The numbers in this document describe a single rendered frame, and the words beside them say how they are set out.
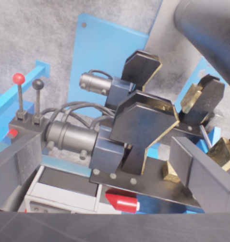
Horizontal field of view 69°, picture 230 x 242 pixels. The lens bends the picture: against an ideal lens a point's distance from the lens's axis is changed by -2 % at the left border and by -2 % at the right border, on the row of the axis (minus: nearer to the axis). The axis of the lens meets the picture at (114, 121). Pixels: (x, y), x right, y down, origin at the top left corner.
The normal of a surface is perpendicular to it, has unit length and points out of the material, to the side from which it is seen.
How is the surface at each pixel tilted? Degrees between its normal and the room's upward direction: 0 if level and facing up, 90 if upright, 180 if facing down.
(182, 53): 0
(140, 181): 90
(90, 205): 90
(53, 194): 90
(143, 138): 0
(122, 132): 0
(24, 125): 90
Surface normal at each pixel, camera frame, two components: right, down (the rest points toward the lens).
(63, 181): 0.27, -0.73
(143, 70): -0.11, 0.62
